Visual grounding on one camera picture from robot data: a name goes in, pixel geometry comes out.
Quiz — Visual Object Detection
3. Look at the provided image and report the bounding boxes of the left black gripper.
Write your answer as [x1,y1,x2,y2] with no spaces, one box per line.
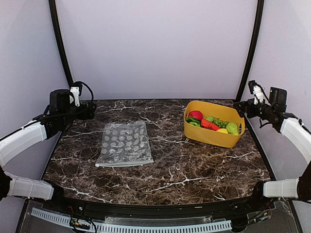
[60,101,97,126]

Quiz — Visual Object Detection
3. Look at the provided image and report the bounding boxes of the green pear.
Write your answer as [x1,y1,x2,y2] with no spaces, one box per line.
[225,122,239,135]

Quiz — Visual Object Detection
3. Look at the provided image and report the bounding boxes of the yellow lemon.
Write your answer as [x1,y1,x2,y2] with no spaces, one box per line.
[217,128,228,134]

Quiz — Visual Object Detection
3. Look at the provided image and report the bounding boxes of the red carrot with leaves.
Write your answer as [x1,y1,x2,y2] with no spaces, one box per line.
[186,117,220,131]

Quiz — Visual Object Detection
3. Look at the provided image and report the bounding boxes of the polka dot zip bag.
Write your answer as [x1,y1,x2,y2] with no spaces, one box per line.
[95,121,154,167]

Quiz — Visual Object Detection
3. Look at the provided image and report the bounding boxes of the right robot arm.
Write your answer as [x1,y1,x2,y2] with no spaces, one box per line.
[234,80,311,211]

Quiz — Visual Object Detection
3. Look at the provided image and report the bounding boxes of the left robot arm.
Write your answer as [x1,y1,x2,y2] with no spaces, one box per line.
[0,86,96,212]

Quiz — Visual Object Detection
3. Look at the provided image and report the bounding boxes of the green grape bunch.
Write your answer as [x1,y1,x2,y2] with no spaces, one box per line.
[213,118,229,128]

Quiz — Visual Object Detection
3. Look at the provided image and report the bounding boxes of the yellow plastic basket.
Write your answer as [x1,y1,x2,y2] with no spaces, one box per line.
[184,100,245,148]

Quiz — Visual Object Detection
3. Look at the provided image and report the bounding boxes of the green bitter cucumber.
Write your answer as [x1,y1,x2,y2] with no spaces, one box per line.
[206,116,215,123]

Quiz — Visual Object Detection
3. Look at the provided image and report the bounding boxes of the red apple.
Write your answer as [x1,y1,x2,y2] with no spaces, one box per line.
[189,111,203,121]

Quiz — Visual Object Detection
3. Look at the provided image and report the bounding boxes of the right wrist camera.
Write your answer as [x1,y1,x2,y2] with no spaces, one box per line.
[248,80,265,105]

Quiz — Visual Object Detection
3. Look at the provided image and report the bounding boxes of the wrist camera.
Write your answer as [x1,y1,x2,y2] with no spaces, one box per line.
[248,80,265,105]
[69,81,94,107]

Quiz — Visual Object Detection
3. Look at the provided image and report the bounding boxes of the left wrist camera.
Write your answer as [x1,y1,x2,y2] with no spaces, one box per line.
[69,81,94,107]

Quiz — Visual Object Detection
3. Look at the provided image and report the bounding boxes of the right black frame post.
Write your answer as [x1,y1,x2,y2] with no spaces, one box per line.
[235,0,264,102]

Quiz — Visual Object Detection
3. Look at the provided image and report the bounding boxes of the black frame post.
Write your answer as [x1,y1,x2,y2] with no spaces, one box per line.
[235,0,264,102]
[48,0,73,86]

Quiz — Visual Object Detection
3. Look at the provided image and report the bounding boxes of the black front rail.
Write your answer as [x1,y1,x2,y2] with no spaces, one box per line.
[44,198,253,219]

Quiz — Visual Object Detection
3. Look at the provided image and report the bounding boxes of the white slotted cable duct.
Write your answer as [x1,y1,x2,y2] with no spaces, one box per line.
[31,208,232,233]

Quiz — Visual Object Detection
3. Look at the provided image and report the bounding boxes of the left black frame post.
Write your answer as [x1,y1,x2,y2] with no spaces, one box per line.
[48,0,73,86]

